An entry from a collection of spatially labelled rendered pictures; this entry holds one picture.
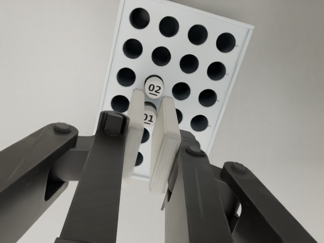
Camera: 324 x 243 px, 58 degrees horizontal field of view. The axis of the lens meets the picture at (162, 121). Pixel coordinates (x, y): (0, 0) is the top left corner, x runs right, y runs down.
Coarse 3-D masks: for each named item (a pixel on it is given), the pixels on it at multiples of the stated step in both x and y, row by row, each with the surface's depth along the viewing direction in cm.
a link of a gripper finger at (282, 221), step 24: (240, 168) 12; (240, 192) 10; (264, 192) 10; (240, 216) 10; (264, 216) 9; (288, 216) 9; (240, 240) 10; (264, 240) 9; (288, 240) 8; (312, 240) 8
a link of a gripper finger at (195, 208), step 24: (192, 168) 11; (168, 192) 12; (192, 192) 9; (216, 192) 10; (168, 216) 11; (192, 216) 8; (216, 216) 8; (168, 240) 10; (192, 240) 7; (216, 240) 7
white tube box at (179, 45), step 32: (128, 0) 18; (160, 0) 18; (128, 32) 18; (160, 32) 18; (192, 32) 22; (224, 32) 19; (128, 64) 19; (160, 64) 20; (192, 64) 21; (224, 64) 19; (128, 96) 20; (160, 96) 20; (192, 96) 20; (224, 96) 20; (96, 128) 20; (192, 128) 21
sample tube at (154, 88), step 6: (150, 78) 19; (156, 78) 19; (150, 84) 18; (156, 84) 18; (162, 84) 18; (150, 90) 18; (156, 90) 18; (162, 90) 18; (150, 96) 18; (156, 96) 18
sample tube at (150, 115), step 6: (144, 102) 21; (150, 102) 21; (144, 108) 19; (150, 108) 19; (144, 114) 19; (150, 114) 19; (156, 114) 19; (144, 120) 19; (150, 120) 19; (156, 120) 19; (150, 126) 19
